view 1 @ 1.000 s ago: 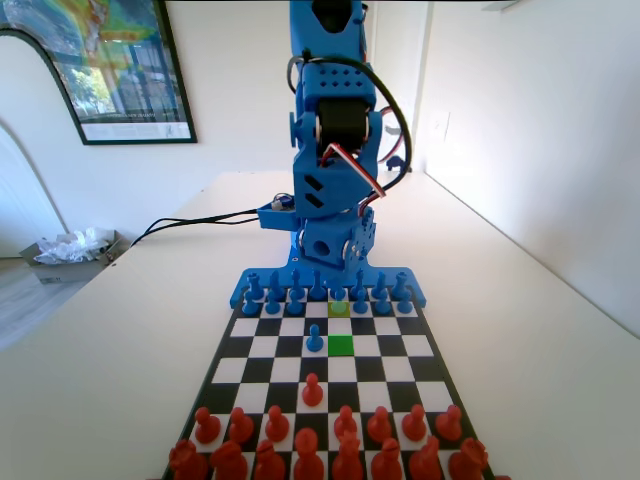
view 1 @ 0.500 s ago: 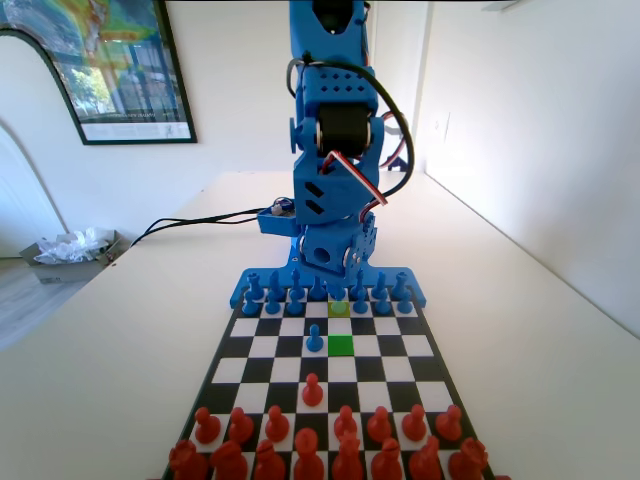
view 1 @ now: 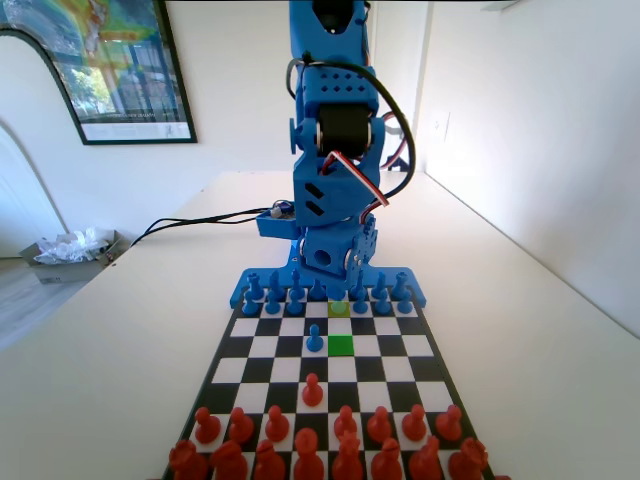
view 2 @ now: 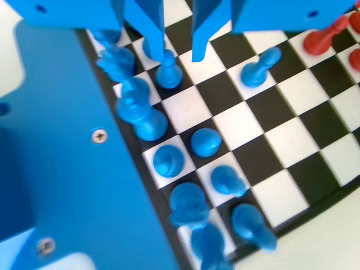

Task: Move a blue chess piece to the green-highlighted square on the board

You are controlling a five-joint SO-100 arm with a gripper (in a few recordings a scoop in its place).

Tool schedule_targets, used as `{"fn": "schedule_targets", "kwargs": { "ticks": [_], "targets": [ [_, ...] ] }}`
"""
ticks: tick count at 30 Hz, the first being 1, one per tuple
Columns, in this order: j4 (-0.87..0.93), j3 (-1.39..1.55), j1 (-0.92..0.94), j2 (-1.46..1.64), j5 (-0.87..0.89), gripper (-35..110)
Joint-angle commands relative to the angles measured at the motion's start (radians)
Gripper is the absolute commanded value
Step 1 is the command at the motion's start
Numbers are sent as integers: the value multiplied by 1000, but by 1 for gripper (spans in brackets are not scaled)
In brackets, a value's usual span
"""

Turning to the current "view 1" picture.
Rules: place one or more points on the blue chess bishop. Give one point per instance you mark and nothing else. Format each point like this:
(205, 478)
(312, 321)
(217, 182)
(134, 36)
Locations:
(296, 282)

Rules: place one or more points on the black framed poster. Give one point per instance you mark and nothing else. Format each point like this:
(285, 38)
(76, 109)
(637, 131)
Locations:
(125, 75)

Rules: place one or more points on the blue chess queen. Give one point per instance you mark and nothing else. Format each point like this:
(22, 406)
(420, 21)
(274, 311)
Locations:
(316, 290)

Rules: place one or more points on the white arched panel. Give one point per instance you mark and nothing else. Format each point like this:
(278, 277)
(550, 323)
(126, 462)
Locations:
(30, 100)

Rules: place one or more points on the white door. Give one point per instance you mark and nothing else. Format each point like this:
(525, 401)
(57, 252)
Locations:
(400, 50)

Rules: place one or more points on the cardboard box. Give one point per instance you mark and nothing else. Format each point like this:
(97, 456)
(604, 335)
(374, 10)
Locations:
(65, 272)

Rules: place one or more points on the red chess bishop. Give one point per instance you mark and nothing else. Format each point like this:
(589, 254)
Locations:
(386, 462)
(270, 462)

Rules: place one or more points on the red chess pawn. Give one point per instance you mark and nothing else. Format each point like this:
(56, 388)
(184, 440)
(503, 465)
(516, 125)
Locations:
(345, 426)
(414, 424)
(449, 424)
(312, 392)
(206, 427)
(276, 426)
(240, 427)
(379, 426)

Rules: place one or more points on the blue chess rook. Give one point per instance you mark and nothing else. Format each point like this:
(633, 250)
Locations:
(399, 285)
(254, 289)

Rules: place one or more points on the black white chessboard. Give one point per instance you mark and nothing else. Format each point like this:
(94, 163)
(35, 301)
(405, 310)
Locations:
(395, 370)

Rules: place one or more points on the crumpled clear plastic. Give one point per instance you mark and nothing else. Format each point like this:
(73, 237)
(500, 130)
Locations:
(70, 247)

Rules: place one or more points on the red chess rook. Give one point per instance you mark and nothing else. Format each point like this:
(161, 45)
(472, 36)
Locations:
(188, 461)
(468, 460)

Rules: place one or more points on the red chess king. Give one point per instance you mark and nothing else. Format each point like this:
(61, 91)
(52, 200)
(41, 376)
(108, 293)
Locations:
(347, 460)

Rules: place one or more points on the group of blue chess pieces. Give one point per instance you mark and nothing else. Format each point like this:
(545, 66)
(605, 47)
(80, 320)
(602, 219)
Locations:
(236, 297)

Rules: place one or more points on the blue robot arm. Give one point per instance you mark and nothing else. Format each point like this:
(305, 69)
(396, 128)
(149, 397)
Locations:
(340, 85)

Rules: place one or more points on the blue gripper camera box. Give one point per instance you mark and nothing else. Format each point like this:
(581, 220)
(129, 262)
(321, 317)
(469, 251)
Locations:
(315, 245)

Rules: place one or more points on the red chess knight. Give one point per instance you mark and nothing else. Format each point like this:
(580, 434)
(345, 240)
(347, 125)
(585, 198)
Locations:
(426, 460)
(229, 462)

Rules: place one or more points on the blue clamp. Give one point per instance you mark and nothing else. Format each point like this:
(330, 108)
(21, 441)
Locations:
(395, 167)

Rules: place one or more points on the white wall switch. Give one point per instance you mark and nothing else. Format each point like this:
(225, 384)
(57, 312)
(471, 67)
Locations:
(442, 127)

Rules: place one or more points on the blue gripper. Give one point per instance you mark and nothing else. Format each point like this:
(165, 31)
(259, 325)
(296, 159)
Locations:
(324, 256)

